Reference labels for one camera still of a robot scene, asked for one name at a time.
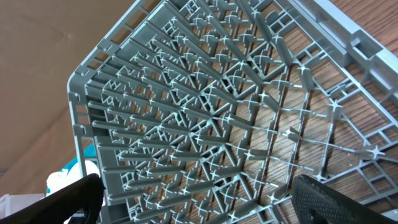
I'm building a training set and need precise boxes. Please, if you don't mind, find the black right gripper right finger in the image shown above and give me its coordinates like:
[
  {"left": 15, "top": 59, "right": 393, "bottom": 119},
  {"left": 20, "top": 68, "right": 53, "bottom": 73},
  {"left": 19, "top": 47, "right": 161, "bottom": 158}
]
[{"left": 291, "top": 175, "right": 397, "bottom": 224}]

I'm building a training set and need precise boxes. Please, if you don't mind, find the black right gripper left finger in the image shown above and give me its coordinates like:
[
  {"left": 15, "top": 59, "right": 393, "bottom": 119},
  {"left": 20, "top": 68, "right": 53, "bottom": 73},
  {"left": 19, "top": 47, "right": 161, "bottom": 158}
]
[{"left": 1, "top": 174, "right": 105, "bottom": 224}]

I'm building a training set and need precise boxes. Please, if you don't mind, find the grey dishwasher rack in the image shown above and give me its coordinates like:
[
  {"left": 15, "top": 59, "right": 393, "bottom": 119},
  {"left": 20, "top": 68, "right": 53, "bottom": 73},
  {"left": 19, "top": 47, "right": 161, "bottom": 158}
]
[{"left": 67, "top": 1, "right": 397, "bottom": 223}]

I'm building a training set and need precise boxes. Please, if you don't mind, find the crumpled white paper napkin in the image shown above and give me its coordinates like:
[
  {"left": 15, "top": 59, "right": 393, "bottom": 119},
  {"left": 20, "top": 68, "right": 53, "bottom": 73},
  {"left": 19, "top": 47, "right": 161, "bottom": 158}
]
[{"left": 45, "top": 159, "right": 102, "bottom": 224}]

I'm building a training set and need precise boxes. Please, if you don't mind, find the teal plastic tray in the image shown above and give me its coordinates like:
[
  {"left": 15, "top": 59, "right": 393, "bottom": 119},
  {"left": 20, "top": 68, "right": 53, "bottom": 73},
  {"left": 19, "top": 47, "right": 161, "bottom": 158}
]
[{"left": 60, "top": 144, "right": 96, "bottom": 171}]

